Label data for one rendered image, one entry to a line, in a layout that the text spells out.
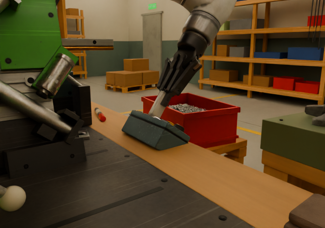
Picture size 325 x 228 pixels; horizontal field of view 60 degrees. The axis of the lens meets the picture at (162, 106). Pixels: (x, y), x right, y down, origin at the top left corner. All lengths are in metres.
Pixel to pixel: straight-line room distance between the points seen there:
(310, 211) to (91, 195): 0.28
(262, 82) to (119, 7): 6.60
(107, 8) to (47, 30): 10.25
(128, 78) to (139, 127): 6.10
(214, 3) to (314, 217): 0.56
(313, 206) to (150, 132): 0.35
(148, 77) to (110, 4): 4.48
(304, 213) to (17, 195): 0.32
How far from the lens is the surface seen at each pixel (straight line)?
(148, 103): 1.03
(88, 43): 0.77
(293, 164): 0.74
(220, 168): 0.52
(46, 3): 0.63
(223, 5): 0.78
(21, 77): 0.60
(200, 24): 0.75
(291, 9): 6.54
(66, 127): 0.55
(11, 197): 0.36
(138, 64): 7.43
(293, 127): 0.72
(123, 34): 11.07
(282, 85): 5.94
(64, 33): 3.64
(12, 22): 0.61
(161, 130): 0.59
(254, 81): 6.31
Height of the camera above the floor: 1.11
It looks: 12 degrees down
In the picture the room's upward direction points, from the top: straight up
